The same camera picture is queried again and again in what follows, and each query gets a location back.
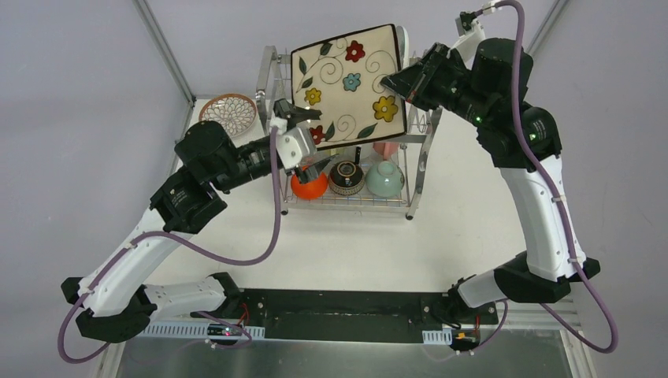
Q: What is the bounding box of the brown floral round plate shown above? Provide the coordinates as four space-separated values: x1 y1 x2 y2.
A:
199 93 258 138

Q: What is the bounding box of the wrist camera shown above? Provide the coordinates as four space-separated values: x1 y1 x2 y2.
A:
451 1 498 62
269 117 317 169

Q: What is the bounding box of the orange plastic bowl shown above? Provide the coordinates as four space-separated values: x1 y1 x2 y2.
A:
290 172 328 200

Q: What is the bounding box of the beige bowl dark rim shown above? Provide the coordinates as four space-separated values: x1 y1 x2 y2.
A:
328 161 365 197

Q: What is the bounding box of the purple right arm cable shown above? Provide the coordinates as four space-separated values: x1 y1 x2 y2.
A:
422 0 620 361

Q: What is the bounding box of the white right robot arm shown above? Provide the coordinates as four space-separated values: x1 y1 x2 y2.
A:
381 38 601 323

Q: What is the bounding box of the square floral plate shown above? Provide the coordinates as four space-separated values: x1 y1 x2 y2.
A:
290 24 408 150

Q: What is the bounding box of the stainless steel dish rack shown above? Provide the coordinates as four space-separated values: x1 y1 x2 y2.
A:
254 44 445 221

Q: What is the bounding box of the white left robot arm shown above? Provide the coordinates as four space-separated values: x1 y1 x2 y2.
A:
61 99 325 343

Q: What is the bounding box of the mint green bowl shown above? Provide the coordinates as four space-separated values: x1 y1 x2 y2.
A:
365 161 405 198

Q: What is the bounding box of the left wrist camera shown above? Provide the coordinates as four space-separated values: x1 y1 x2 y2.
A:
269 117 317 169

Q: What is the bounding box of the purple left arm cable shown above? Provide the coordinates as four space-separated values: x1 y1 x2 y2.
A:
57 124 284 365

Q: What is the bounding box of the white ribbed mug black rim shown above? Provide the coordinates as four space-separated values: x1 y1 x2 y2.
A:
346 143 375 165

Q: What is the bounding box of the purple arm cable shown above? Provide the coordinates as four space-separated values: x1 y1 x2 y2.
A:
422 0 620 361
57 124 284 365

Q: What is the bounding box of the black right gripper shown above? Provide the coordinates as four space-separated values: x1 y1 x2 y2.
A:
384 41 494 128

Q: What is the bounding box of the pink mug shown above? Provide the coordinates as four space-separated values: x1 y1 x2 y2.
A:
373 142 400 161

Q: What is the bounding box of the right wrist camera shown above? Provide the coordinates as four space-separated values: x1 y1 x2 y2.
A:
451 1 498 62

